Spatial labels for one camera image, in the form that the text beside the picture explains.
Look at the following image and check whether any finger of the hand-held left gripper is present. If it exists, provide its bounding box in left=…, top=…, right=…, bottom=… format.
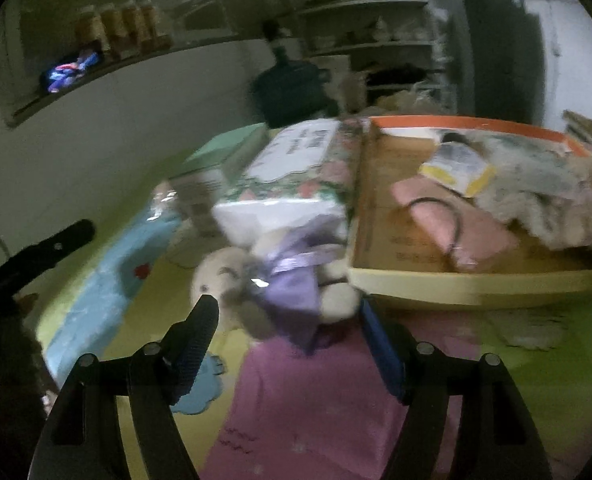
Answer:
left=0, top=219, right=97, bottom=302

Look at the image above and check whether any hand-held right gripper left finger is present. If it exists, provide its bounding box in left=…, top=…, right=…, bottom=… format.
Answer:
left=28, top=294, right=221, bottom=480

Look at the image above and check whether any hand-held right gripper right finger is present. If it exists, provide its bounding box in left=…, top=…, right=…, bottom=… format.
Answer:
left=360, top=297, right=554, bottom=480

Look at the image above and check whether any small white plush bear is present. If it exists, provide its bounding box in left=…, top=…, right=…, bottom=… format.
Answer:
left=190, top=215, right=363, bottom=357

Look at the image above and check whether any orange-rimmed cardboard box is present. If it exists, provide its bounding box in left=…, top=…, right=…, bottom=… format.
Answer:
left=347, top=115, right=592, bottom=307

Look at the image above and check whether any pink pouch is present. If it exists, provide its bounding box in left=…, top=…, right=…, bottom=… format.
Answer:
left=390, top=179, right=521, bottom=272

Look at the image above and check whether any black hair tie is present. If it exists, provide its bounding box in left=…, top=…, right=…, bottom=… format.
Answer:
left=405, top=196, right=466, bottom=257

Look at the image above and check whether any large white teddy bear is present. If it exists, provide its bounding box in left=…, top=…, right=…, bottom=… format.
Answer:
left=473, top=132, right=592, bottom=252

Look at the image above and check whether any printed bed blanket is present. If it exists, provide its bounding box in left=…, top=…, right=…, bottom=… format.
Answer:
left=36, top=195, right=592, bottom=480

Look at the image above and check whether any green and white carton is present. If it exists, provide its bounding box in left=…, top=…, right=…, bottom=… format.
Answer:
left=168, top=122, right=269, bottom=238

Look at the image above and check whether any floral tissue pack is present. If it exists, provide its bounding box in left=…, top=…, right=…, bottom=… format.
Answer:
left=211, top=117, right=368, bottom=253

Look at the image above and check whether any yellow and white packet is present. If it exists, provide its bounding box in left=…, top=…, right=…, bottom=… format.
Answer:
left=417, top=139, right=498, bottom=199

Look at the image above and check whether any row of amber jars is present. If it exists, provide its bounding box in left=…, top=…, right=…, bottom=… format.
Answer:
left=75, top=0, right=163, bottom=58

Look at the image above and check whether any dark water jug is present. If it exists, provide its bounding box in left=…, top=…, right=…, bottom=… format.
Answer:
left=250, top=22, right=333, bottom=130

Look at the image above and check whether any dark refrigerator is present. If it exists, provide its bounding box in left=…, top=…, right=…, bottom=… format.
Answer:
left=448, top=0, right=548, bottom=128

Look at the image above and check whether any white shelf rack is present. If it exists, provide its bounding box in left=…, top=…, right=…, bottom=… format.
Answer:
left=281, top=0, right=453, bottom=113

